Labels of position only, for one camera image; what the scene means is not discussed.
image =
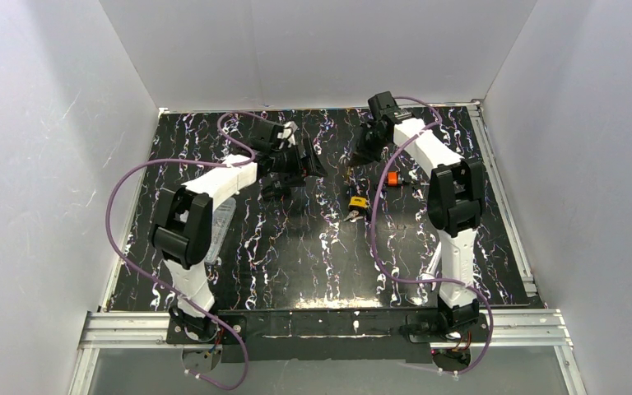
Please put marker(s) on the silver open-end wrench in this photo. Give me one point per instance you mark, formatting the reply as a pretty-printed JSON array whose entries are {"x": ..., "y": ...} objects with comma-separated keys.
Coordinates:
[{"x": 430, "y": 270}]

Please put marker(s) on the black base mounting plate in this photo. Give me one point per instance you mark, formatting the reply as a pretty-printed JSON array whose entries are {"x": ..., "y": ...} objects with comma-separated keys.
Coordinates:
[{"x": 325, "y": 334}]

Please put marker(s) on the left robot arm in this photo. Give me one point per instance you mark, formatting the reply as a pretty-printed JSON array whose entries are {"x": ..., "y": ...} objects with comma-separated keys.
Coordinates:
[{"x": 182, "y": 230}]

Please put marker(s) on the aluminium frame rail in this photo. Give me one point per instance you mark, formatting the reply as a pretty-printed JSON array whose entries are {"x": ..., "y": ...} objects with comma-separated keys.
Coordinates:
[{"x": 117, "y": 331}]

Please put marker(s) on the black padlock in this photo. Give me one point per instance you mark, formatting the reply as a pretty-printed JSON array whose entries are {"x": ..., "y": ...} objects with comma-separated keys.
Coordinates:
[{"x": 281, "y": 188}]

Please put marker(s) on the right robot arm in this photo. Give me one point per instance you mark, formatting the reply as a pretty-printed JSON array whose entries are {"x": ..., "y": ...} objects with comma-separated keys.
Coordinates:
[{"x": 455, "y": 201}]

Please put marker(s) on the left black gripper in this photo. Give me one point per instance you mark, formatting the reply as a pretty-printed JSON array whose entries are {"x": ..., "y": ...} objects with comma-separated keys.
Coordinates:
[{"x": 301, "y": 163}]

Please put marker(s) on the orange padlock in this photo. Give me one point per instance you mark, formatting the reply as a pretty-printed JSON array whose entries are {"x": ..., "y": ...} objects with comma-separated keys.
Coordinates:
[{"x": 390, "y": 179}]

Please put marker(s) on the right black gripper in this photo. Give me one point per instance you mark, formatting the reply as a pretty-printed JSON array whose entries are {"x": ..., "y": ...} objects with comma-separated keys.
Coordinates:
[{"x": 366, "y": 145}]

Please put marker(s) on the clear plastic screw box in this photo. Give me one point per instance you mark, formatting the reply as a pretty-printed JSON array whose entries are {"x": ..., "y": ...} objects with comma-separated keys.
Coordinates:
[{"x": 221, "y": 219}]

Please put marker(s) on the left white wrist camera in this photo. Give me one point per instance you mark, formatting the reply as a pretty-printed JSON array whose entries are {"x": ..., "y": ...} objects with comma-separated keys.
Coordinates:
[{"x": 286, "y": 135}]

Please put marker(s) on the yellow padlock with keys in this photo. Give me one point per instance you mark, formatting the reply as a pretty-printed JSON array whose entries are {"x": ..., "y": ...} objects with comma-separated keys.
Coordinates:
[{"x": 358, "y": 208}]

